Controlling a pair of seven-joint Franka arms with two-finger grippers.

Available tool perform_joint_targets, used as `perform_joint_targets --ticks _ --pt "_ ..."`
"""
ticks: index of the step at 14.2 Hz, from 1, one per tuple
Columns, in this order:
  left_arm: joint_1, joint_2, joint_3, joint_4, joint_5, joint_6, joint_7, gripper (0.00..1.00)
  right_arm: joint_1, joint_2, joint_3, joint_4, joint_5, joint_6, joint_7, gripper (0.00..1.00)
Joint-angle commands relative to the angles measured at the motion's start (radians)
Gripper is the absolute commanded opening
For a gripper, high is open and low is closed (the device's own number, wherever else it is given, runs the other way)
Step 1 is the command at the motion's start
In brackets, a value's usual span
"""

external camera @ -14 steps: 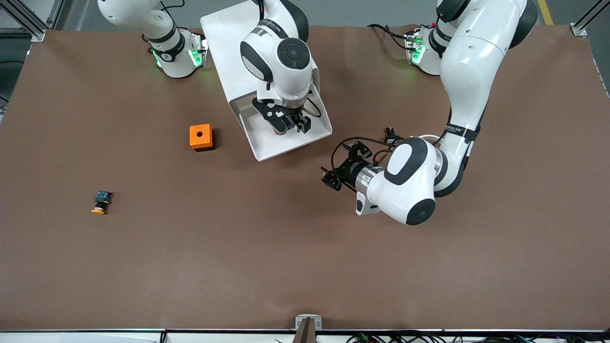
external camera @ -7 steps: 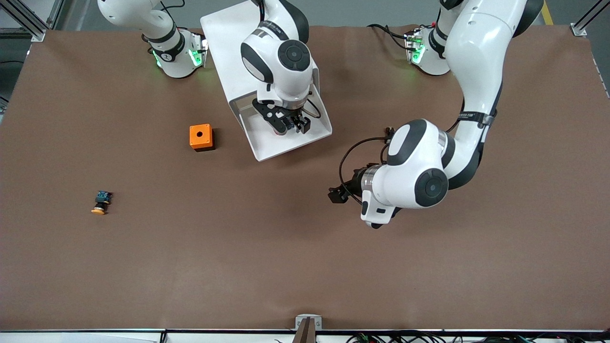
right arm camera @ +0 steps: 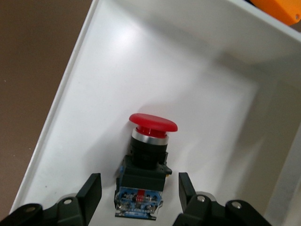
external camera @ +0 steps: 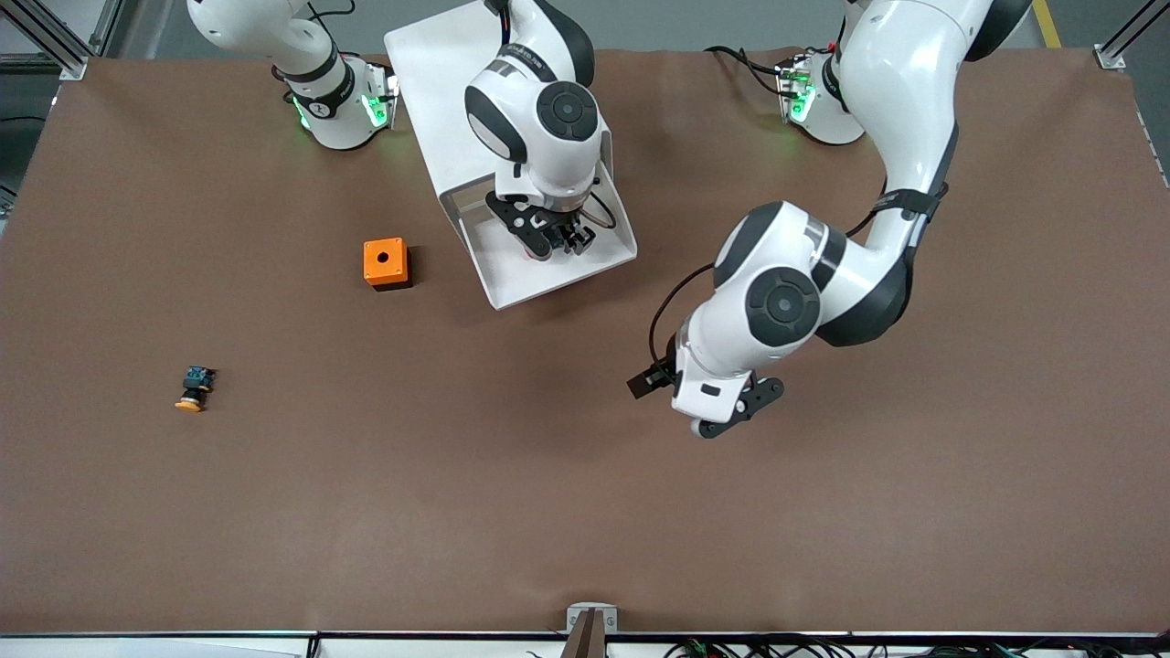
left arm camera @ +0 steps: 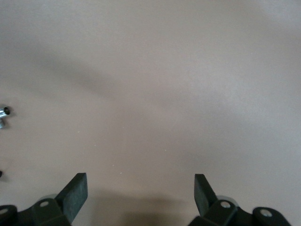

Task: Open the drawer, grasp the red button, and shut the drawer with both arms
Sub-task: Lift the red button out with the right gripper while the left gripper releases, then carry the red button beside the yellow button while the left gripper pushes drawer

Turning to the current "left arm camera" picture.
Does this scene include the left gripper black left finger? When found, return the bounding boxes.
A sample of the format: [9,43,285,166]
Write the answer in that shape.
[0,172,88,226]

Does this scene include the chrome metal tee fitting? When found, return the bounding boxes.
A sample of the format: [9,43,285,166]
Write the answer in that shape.
[0,105,12,129]

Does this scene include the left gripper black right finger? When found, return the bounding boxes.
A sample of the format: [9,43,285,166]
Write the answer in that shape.
[188,173,292,226]

